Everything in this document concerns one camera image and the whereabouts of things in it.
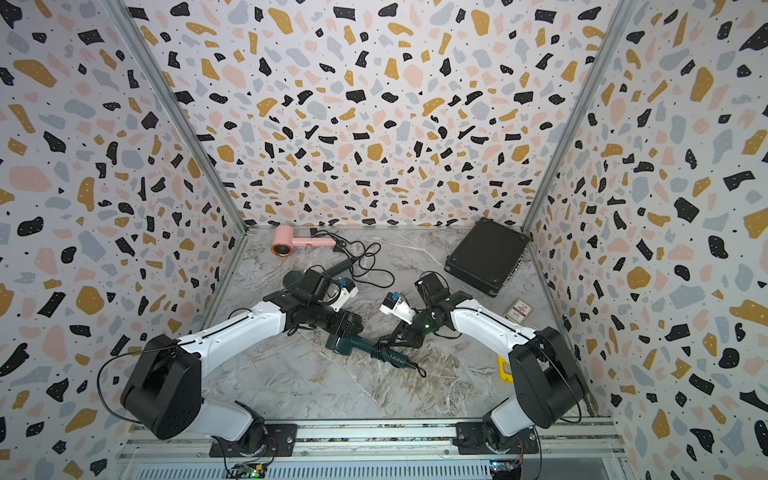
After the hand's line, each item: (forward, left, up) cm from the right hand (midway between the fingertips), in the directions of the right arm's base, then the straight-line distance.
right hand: (395, 337), depth 82 cm
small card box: (+14, -39, -9) cm, 43 cm away
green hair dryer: (+22, +35, -3) cm, 41 cm away
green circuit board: (-30, +34, -9) cm, 46 cm away
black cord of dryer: (+31, +14, -9) cm, 36 cm away
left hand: (+4, +11, +1) cm, 12 cm away
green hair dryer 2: (-3, +15, +1) cm, 15 cm away
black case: (+34, -31, -4) cm, 46 cm away
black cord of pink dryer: (+41, +18, -9) cm, 46 cm away
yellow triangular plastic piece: (-7, -31, -9) cm, 33 cm away
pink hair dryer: (+38, +43, -2) cm, 57 cm away
